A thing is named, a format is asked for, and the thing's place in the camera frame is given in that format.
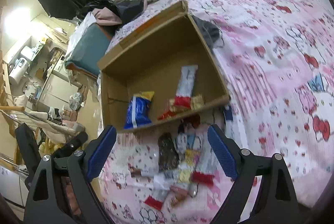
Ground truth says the red rice cake snack pack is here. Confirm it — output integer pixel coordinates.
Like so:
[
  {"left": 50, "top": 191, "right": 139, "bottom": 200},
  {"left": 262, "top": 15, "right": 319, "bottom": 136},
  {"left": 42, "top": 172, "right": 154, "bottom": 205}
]
[{"left": 190, "top": 134, "right": 216, "bottom": 187}]

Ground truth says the blue snack bag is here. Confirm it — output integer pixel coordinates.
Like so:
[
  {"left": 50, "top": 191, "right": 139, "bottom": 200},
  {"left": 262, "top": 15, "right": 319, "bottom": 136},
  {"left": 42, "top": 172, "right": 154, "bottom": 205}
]
[{"left": 124, "top": 91, "right": 154, "bottom": 129}]

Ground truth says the white blue sachet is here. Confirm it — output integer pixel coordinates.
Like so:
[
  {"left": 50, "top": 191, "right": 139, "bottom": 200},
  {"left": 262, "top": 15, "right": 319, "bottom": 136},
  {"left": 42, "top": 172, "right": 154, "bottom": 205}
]
[{"left": 223, "top": 105, "right": 235, "bottom": 139}]

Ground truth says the red white snack bar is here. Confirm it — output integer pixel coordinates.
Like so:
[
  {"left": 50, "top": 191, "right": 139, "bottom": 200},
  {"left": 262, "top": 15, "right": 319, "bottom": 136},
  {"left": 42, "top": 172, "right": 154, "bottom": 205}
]
[{"left": 144, "top": 189, "right": 169, "bottom": 211}]

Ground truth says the dark brown bread package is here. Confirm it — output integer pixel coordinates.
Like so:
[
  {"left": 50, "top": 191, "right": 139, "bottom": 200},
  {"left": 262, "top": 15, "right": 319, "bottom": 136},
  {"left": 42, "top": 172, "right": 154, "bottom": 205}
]
[{"left": 158, "top": 132, "right": 180, "bottom": 172}]

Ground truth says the pink cartoon snack pack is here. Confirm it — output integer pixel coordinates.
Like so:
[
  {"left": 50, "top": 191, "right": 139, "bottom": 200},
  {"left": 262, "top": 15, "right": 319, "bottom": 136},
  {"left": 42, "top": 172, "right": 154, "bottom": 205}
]
[
  {"left": 174, "top": 65, "right": 198, "bottom": 109},
  {"left": 158, "top": 94, "right": 204, "bottom": 120}
]

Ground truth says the small orange candy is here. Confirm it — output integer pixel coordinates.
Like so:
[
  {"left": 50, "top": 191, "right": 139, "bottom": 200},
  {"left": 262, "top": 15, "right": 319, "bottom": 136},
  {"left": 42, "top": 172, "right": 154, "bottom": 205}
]
[{"left": 170, "top": 186, "right": 189, "bottom": 208}]

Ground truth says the white kitchen appliance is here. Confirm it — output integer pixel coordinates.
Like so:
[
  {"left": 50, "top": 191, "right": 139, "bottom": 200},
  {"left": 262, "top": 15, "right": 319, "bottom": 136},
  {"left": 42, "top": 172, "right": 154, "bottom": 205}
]
[{"left": 9, "top": 58, "right": 29, "bottom": 85}]

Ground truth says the teal cushion left side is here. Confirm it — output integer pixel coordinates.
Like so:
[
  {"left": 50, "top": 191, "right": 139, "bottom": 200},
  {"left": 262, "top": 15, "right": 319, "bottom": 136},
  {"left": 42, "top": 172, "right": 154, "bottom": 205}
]
[{"left": 65, "top": 24, "right": 113, "bottom": 78}]

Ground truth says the open cardboard box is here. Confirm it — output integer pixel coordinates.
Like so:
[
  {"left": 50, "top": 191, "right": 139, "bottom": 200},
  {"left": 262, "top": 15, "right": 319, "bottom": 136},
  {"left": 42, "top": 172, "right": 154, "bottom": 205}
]
[{"left": 97, "top": 0, "right": 230, "bottom": 133}]

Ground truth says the pink garment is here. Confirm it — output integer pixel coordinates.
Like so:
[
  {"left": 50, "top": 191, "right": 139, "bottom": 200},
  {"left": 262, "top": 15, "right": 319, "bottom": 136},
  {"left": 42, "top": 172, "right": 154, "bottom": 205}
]
[{"left": 92, "top": 7, "right": 122, "bottom": 26}]

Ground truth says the pink cartoon print bedsheet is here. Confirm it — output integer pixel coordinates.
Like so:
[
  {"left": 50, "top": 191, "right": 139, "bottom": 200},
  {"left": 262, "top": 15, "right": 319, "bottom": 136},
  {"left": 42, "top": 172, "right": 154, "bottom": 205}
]
[{"left": 100, "top": 0, "right": 333, "bottom": 223}]

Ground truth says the grey cloth beside box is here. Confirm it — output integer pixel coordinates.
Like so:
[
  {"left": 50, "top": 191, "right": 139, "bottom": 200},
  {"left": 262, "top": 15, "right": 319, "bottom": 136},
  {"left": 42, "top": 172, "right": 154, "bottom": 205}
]
[{"left": 192, "top": 16, "right": 225, "bottom": 51}]

